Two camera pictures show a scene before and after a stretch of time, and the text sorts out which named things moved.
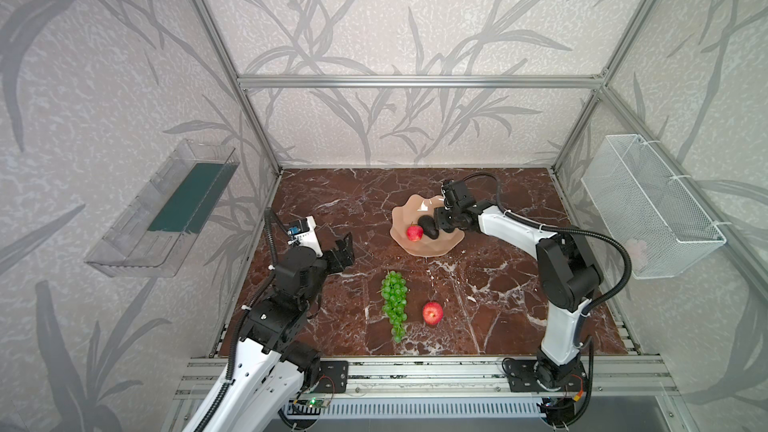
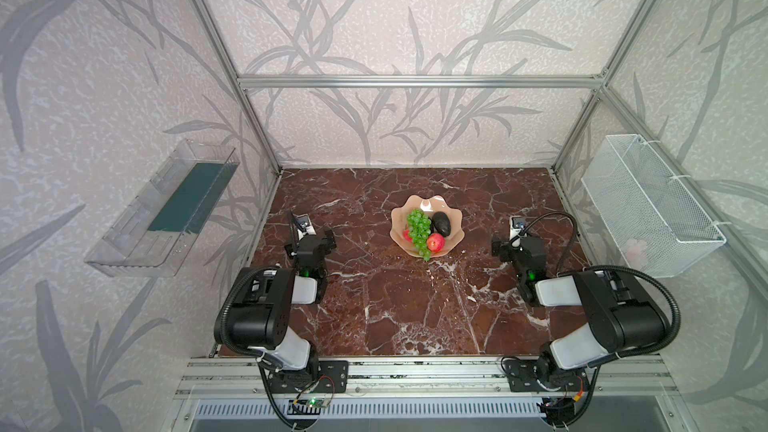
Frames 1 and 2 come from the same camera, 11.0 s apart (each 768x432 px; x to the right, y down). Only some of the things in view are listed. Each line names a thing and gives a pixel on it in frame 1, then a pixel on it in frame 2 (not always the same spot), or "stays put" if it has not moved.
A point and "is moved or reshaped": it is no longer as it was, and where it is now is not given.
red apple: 433,313 to 435,242
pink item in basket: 637,250 stays put
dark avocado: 427,224 is moved or reshaped
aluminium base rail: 439,377 stays put
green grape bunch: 394,300 to 419,230
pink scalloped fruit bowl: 408,214 stays put
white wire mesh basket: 646,207 stays put
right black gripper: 444,216 to 519,246
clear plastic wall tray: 160,229 stays put
